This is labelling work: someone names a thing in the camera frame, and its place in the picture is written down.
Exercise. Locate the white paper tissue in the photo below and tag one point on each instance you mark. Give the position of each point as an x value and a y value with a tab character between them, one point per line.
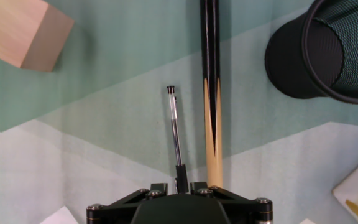
61	217

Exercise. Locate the black and wood cue stick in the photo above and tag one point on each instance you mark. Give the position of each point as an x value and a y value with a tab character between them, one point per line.
213	140

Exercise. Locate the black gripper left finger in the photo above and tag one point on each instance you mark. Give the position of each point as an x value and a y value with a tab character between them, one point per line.
117	205

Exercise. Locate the black mesh pen holder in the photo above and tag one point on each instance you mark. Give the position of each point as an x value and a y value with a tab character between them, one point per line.
300	59

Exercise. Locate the clear pen with black grip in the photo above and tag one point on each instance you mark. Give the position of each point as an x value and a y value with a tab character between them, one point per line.
176	140

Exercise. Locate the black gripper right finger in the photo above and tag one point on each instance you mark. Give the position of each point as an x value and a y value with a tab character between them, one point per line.
244	205

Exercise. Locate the teal blue white tablecloth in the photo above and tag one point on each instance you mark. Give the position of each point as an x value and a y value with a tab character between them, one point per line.
104	124

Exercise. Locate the wooden block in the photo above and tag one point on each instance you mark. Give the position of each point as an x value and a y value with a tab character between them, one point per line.
11	31

